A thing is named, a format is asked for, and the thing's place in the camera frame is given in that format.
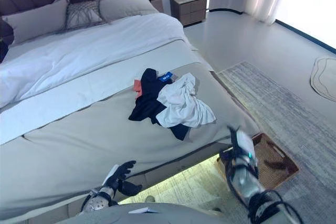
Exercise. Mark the white crumpled garment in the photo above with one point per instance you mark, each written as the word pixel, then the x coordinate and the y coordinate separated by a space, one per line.
pixel 183 102

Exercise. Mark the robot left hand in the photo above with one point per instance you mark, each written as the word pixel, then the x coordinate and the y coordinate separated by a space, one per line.
pixel 121 175

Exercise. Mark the robot left silver arm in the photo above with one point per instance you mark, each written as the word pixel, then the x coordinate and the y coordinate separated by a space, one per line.
pixel 97 200

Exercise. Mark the large bed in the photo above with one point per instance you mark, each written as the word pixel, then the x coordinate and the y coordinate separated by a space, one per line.
pixel 92 129

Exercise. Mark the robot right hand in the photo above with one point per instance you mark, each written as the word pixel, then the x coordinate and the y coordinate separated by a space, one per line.
pixel 242 140

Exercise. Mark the patterned decorative cushion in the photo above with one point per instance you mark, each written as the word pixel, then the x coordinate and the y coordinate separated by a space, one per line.
pixel 82 14

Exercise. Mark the black garment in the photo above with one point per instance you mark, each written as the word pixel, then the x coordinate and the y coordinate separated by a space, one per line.
pixel 149 98

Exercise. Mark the brown wicker basket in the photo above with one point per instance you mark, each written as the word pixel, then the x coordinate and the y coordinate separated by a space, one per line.
pixel 273 161

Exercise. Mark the robot right silver arm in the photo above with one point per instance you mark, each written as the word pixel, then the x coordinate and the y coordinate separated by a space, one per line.
pixel 252 184

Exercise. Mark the dark object at bedside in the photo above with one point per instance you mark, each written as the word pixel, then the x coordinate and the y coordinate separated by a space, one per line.
pixel 5 41

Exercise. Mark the plain grey pillow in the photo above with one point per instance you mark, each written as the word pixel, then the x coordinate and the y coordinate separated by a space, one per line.
pixel 36 20
pixel 126 5

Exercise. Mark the white duvet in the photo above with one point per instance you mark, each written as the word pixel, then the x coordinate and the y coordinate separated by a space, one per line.
pixel 78 48

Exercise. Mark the red cloth piece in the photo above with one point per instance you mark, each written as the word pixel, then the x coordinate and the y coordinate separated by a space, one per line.
pixel 138 86

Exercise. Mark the small beige round rug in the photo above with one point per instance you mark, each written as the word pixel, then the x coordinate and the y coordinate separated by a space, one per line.
pixel 324 75

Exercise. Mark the blue tag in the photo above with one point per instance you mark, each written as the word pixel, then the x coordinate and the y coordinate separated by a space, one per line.
pixel 166 77

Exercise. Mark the brown bedside table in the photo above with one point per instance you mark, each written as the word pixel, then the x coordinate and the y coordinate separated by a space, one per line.
pixel 189 7

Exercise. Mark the grey striped floor rug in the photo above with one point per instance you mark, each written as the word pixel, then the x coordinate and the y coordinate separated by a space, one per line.
pixel 283 119

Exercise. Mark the robot grey torso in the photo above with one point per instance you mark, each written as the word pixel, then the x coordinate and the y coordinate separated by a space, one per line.
pixel 168 213

